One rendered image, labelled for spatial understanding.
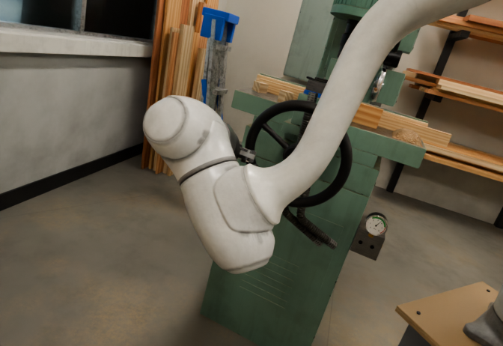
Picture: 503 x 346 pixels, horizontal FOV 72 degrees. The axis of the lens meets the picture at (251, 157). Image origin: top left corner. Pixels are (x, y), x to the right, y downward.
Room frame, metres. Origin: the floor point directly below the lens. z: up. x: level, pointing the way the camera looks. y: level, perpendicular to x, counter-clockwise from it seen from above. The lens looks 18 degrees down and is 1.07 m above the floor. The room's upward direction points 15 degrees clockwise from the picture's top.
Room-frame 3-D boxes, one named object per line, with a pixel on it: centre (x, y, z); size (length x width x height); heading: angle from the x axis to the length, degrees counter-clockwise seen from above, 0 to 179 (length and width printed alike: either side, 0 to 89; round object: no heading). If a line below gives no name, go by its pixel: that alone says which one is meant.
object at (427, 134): (1.19, -0.27, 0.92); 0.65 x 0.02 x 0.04; 72
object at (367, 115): (1.12, -0.24, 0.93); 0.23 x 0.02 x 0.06; 72
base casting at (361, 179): (1.32, -0.25, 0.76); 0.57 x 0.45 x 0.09; 162
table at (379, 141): (1.10, -0.19, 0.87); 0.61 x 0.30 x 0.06; 72
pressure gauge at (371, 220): (0.93, -0.40, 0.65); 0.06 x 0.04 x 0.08; 72
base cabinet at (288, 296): (1.32, -0.25, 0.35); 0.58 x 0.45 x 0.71; 162
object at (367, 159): (1.15, -0.20, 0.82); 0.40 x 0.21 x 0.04; 72
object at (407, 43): (1.37, -0.42, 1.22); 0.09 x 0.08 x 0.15; 162
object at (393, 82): (1.34, -0.42, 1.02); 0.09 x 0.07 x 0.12; 72
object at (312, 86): (1.02, -0.17, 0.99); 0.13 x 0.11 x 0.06; 72
